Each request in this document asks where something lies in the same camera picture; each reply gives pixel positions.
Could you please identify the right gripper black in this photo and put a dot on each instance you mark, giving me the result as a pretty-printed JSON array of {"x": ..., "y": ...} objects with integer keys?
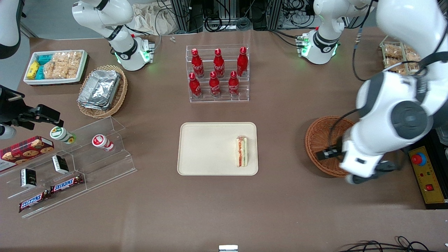
[{"x": 12, "y": 109}]

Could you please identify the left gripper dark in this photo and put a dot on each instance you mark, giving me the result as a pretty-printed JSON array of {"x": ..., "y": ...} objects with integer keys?
[{"x": 331, "y": 152}]

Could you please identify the triangular sandwich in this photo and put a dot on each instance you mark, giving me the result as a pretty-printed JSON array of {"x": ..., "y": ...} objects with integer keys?
[{"x": 241, "y": 152}]

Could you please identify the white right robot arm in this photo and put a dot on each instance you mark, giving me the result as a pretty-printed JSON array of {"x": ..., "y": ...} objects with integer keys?
[{"x": 105, "y": 14}]

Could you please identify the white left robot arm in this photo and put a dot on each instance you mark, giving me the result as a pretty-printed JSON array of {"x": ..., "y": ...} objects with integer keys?
[{"x": 402, "y": 98}]

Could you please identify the brown wicker basket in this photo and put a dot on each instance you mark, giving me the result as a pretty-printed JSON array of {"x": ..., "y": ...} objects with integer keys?
[{"x": 320, "y": 136}]

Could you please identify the white rectangular snack tray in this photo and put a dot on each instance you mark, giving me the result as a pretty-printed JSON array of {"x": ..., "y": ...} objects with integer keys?
[{"x": 82, "y": 70}]

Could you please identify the light wicker basket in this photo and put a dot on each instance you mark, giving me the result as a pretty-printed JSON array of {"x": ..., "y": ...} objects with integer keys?
[{"x": 120, "y": 94}]

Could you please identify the cream plastic tray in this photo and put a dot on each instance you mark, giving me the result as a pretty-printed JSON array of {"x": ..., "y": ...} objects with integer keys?
[{"x": 210, "y": 148}]

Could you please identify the green cap yogurt bottle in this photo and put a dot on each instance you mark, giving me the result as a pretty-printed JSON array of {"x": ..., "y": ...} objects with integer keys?
[{"x": 61, "y": 134}]

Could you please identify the red plaid cookie box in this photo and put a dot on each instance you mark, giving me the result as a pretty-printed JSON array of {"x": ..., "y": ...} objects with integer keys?
[{"x": 26, "y": 150}]

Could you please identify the teal snack box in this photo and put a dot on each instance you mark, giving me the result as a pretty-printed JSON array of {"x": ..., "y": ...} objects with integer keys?
[
  {"x": 44, "y": 58},
  {"x": 40, "y": 72}
]

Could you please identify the yellow snack box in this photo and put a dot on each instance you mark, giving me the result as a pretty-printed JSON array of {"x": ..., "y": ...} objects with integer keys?
[{"x": 33, "y": 70}]

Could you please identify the small black white box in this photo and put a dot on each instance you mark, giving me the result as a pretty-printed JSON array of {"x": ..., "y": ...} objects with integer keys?
[
  {"x": 60, "y": 164},
  {"x": 28, "y": 178}
]

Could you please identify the clear rice cracker packet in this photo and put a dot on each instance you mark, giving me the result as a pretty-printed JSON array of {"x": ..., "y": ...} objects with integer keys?
[{"x": 63, "y": 64}]

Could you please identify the stacked foil containers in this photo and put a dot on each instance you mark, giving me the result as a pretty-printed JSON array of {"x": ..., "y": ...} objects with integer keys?
[{"x": 99, "y": 89}]

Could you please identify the red cap yogurt bottle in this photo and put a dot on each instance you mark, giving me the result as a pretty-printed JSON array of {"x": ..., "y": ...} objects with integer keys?
[{"x": 101, "y": 141}]

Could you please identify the snickers bar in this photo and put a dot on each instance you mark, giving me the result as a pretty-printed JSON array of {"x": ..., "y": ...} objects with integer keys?
[
  {"x": 33, "y": 202},
  {"x": 66, "y": 184}
]

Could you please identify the clear acrylic stepped display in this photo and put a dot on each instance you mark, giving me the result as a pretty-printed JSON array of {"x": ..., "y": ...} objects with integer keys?
[{"x": 105, "y": 164}]

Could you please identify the clear acrylic bottle rack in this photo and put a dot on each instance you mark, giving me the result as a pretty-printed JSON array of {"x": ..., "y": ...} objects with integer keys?
[{"x": 245, "y": 87}]

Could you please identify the yellow black emergency stop box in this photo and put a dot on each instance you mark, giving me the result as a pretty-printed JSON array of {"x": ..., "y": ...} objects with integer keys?
[{"x": 432, "y": 189}]

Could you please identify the red cola bottle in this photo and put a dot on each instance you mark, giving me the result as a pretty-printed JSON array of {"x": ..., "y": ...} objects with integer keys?
[
  {"x": 195, "y": 87},
  {"x": 242, "y": 63},
  {"x": 233, "y": 85},
  {"x": 197, "y": 64},
  {"x": 219, "y": 64},
  {"x": 215, "y": 85}
]

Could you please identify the white cloth bag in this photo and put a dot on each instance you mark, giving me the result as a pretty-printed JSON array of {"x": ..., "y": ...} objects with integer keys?
[{"x": 154, "y": 19}]

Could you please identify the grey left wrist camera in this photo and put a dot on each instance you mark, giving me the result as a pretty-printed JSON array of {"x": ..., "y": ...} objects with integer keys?
[{"x": 355, "y": 179}]

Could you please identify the silver metal bracket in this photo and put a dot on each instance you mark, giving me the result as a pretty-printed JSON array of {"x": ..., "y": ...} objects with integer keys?
[{"x": 228, "y": 248}]

